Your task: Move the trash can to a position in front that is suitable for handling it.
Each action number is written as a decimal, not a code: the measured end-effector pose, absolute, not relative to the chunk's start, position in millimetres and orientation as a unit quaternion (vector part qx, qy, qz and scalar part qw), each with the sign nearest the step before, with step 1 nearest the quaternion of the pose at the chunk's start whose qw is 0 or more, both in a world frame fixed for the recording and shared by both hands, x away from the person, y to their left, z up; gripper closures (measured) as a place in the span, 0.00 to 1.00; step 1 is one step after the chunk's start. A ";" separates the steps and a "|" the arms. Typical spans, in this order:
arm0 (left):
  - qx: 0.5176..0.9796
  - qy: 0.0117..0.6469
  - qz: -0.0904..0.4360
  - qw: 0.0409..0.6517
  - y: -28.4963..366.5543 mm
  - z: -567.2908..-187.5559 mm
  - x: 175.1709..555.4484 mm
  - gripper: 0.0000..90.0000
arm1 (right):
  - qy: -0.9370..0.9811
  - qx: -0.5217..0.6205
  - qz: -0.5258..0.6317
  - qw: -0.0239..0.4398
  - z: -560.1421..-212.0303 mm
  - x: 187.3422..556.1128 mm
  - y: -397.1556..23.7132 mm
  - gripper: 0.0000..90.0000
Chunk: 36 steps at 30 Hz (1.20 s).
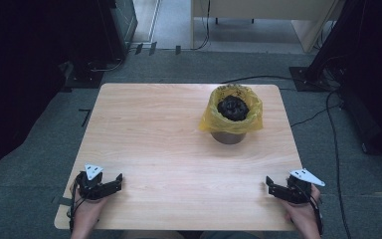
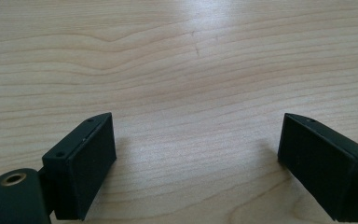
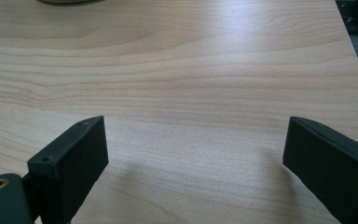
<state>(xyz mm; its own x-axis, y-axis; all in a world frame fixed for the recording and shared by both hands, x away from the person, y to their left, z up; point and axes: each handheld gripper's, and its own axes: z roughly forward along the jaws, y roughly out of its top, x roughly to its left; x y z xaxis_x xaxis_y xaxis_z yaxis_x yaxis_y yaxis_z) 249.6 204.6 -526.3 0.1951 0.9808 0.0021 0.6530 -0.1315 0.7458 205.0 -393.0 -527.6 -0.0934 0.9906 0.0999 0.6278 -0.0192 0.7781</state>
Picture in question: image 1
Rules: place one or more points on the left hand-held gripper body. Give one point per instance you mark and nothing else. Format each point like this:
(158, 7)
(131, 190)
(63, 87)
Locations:
(91, 187)

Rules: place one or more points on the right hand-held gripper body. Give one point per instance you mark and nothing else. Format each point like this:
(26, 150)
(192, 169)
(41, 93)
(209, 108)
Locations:
(299, 189)

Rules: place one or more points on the person's right hand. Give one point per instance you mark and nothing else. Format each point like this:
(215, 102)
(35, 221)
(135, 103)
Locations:
(300, 214)

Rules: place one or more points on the person's left hand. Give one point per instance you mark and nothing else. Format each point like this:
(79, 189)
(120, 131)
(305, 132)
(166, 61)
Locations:
(89, 212)

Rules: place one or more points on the small brown bin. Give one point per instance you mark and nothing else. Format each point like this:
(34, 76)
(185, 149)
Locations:
(228, 137)

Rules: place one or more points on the black tape floor mark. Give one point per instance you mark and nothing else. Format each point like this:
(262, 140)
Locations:
(87, 114)

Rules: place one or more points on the crumpled black plastic bag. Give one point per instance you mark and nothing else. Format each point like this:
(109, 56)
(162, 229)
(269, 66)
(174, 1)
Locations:
(233, 108)

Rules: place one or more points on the yellow plastic bin bag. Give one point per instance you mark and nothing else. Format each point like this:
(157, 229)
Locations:
(212, 121)

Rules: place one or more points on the black curtain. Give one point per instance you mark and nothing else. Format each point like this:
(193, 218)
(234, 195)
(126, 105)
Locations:
(16, 83)
(374, 66)

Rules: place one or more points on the dark glass cabinet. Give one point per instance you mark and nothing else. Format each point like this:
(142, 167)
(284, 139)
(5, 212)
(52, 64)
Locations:
(124, 23)

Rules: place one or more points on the beige wooden desk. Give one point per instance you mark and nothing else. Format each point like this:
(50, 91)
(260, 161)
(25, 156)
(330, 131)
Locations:
(262, 8)

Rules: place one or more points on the black stand base plate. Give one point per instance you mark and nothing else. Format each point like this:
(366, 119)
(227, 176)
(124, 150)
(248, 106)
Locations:
(86, 81)
(308, 83)

